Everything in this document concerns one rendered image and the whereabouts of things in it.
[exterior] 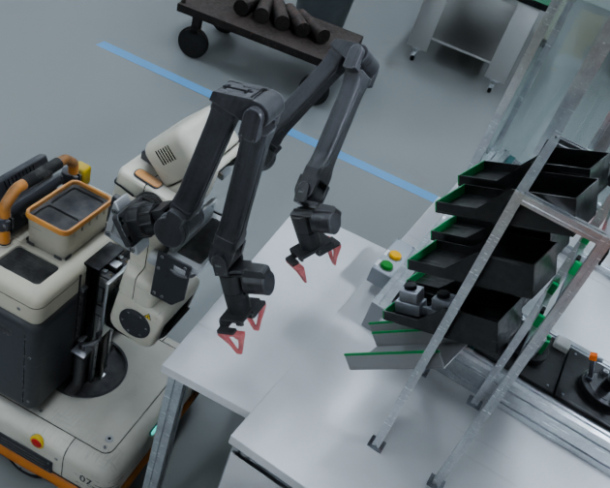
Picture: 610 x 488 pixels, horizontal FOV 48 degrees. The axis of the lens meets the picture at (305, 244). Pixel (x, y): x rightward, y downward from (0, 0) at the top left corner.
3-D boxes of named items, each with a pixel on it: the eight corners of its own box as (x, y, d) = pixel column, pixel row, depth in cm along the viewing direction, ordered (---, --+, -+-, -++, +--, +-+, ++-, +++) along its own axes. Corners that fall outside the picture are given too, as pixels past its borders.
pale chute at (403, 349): (349, 370, 173) (343, 353, 172) (378, 347, 182) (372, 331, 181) (444, 368, 153) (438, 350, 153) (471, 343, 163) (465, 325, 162)
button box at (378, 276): (365, 280, 216) (372, 265, 213) (391, 251, 232) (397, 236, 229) (384, 291, 215) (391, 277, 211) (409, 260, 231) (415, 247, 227)
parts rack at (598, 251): (366, 444, 172) (508, 190, 124) (417, 362, 200) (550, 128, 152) (440, 494, 167) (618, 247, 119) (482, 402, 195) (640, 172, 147)
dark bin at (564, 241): (430, 240, 162) (430, 210, 159) (455, 222, 171) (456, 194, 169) (548, 264, 146) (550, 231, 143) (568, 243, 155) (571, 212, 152)
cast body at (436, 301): (426, 320, 158) (426, 292, 155) (435, 312, 161) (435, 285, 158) (459, 329, 153) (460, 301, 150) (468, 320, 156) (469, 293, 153)
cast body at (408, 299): (394, 312, 162) (393, 285, 160) (402, 304, 166) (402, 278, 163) (427, 320, 158) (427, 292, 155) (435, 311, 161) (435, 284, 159)
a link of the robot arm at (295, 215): (295, 201, 178) (285, 214, 175) (318, 203, 174) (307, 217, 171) (302, 223, 182) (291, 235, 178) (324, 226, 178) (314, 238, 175)
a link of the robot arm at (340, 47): (356, 44, 192) (340, 24, 183) (385, 68, 184) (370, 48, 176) (249, 161, 199) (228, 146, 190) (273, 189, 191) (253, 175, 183)
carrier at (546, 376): (472, 351, 196) (491, 321, 189) (494, 309, 215) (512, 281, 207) (549, 398, 190) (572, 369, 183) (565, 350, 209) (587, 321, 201)
